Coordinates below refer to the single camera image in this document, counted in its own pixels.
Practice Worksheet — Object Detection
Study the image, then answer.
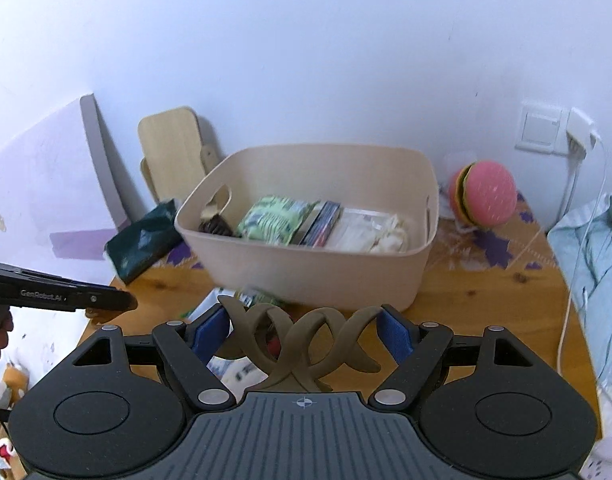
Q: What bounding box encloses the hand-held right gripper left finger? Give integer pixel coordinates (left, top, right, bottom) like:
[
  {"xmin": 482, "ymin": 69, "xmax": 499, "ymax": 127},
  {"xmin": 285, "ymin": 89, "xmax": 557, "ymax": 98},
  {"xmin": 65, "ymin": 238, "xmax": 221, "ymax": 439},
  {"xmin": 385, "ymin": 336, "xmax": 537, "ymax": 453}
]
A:
[{"xmin": 66, "ymin": 304, "xmax": 238, "ymax": 411}]

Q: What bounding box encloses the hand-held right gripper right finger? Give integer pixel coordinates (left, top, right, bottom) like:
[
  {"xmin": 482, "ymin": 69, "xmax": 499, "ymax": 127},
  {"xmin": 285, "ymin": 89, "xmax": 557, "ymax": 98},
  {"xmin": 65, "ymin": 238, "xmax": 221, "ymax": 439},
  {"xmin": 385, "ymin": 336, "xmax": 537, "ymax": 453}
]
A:
[{"xmin": 368, "ymin": 304, "xmax": 542, "ymax": 411}]

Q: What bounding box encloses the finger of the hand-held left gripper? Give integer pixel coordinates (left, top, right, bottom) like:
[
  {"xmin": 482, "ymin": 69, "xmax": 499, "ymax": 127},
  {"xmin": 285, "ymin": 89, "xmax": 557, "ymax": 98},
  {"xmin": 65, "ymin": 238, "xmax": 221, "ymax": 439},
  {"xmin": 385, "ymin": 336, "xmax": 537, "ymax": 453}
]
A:
[{"xmin": 86, "ymin": 285, "xmax": 138, "ymax": 312}]

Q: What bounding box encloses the brown twisted hair claw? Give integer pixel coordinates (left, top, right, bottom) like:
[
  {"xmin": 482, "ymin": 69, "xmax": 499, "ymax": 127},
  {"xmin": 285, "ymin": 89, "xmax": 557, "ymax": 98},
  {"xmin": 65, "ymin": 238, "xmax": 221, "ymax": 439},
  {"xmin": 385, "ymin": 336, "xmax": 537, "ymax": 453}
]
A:
[{"xmin": 218, "ymin": 296, "xmax": 384, "ymax": 395}]

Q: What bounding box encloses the white scrunchie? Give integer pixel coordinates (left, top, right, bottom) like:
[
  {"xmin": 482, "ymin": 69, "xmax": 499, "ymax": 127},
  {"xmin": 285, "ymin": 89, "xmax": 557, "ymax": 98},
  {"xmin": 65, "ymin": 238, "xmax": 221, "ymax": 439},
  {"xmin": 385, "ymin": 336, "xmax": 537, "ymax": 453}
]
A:
[{"xmin": 371, "ymin": 212, "xmax": 412, "ymax": 254}]

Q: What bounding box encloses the beige plastic storage basket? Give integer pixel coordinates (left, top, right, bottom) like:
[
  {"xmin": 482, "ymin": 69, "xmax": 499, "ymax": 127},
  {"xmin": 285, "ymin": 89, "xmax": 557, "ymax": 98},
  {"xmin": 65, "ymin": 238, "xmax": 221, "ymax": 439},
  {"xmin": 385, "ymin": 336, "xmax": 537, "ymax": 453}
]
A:
[{"xmin": 174, "ymin": 145, "xmax": 440, "ymax": 311}]

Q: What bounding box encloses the dark brown hair claw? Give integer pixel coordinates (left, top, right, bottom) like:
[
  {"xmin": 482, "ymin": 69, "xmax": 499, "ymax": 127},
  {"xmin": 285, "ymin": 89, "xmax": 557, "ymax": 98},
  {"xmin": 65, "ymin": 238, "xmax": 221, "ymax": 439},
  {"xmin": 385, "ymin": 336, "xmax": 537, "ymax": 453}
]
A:
[{"xmin": 198, "ymin": 209, "xmax": 237, "ymax": 237}]

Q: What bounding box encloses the clear packet with white content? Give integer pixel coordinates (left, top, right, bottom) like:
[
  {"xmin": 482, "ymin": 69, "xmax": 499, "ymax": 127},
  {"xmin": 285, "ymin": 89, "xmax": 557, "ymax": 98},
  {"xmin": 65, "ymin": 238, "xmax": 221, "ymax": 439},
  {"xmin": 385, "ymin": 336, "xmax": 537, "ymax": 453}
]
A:
[{"xmin": 326, "ymin": 207, "xmax": 394, "ymax": 252}]

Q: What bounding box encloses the long dark star-print box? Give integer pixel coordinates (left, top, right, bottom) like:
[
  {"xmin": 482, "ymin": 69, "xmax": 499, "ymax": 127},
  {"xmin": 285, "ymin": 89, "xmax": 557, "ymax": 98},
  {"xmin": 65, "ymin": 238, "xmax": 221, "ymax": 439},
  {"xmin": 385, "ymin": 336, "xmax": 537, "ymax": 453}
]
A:
[{"xmin": 298, "ymin": 201, "xmax": 343, "ymax": 248}]

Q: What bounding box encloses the white elephant-print pillow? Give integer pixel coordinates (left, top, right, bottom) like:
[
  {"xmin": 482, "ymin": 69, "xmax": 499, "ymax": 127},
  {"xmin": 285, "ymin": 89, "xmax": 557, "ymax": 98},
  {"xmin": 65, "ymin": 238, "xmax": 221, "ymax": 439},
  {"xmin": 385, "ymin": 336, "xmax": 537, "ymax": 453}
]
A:
[{"xmin": 1, "ymin": 307, "xmax": 112, "ymax": 376}]

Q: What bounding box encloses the white green printed snack packet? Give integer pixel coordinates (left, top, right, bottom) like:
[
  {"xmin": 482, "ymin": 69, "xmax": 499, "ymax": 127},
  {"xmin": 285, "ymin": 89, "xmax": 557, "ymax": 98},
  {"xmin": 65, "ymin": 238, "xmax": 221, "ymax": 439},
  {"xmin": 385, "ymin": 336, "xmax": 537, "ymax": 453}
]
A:
[{"xmin": 181, "ymin": 285, "xmax": 287, "ymax": 386}]

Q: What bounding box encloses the white red plush cat toy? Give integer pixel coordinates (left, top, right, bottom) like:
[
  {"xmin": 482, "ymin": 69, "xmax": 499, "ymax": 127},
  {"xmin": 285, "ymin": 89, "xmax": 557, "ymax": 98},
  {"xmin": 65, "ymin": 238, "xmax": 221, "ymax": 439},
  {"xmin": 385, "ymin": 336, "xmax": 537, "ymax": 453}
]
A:
[{"xmin": 263, "ymin": 320, "xmax": 287, "ymax": 358}]

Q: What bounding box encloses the dark green tissue pack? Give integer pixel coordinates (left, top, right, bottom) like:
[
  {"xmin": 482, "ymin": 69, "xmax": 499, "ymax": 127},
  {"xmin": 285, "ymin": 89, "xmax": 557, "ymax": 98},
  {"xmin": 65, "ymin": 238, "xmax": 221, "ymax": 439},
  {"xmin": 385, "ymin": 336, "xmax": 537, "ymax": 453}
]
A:
[{"xmin": 104, "ymin": 199, "xmax": 184, "ymax": 286}]

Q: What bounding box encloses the orange plush toy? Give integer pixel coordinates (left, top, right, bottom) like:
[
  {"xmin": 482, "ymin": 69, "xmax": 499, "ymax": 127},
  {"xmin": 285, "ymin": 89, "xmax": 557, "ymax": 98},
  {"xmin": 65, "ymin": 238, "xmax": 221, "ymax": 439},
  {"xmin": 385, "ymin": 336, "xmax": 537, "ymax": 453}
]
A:
[{"xmin": 1, "ymin": 365, "xmax": 29, "ymax": 403}]

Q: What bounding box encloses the wooden desk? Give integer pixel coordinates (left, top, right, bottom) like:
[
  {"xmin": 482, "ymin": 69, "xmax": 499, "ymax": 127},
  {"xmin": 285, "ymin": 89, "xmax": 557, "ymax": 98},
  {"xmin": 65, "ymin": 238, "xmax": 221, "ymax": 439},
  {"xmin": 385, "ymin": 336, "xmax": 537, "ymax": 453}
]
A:
[{"xmin": 83, "ymin": 190, "xmax": 604, "ymax": 441}]

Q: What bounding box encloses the white leaning board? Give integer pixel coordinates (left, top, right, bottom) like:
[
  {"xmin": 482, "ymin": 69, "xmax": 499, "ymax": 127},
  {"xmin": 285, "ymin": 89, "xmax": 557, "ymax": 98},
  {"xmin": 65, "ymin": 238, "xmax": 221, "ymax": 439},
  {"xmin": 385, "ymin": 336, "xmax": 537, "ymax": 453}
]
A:
[{"xmin": 0, "ymin": 92, "xmax": 137, "ymax": 271}]

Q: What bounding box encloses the pink burger toy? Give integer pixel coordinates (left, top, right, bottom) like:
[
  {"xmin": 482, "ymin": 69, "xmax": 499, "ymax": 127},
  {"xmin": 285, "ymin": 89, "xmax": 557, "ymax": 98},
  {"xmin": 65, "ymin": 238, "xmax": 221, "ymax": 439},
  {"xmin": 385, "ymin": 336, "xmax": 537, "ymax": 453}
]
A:
[{"xmin": 447, "ymin": 160, "xmax": 518, "ymax": 226}]

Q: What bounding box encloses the light blue clothing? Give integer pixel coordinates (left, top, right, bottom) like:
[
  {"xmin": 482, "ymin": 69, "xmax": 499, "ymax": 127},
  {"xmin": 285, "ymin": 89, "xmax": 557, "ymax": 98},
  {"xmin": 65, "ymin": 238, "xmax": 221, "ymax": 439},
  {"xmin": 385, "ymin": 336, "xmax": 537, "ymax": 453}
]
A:
[{"xmin": 546, "ymin": 192, "xmax": 612, "ymax": 441}]

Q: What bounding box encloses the white charger plug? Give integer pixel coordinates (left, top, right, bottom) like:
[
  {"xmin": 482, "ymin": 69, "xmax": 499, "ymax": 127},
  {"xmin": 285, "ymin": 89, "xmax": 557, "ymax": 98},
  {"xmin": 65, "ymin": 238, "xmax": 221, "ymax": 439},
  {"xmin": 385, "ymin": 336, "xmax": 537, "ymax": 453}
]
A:
[{"xmin": 566, "ymin": 107, "xmax": 603, "ymax": 158}]

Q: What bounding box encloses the white cable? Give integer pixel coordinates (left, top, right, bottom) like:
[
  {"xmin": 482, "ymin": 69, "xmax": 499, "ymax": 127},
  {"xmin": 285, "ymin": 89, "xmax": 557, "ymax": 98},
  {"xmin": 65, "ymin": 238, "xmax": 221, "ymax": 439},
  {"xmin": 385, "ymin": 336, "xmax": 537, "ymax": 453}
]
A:
[{"xmin": 556, "ymin": 132, "xmax": 612, "ymax": 376}]

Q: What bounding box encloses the white wall switch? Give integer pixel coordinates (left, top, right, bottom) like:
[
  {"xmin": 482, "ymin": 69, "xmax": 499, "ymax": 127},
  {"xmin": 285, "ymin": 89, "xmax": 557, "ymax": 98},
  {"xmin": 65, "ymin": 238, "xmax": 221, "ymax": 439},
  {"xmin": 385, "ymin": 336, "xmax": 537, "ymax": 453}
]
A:
[{"xmin": 516, "ymin": 100, "xmax": 571, "ymax": 156}]

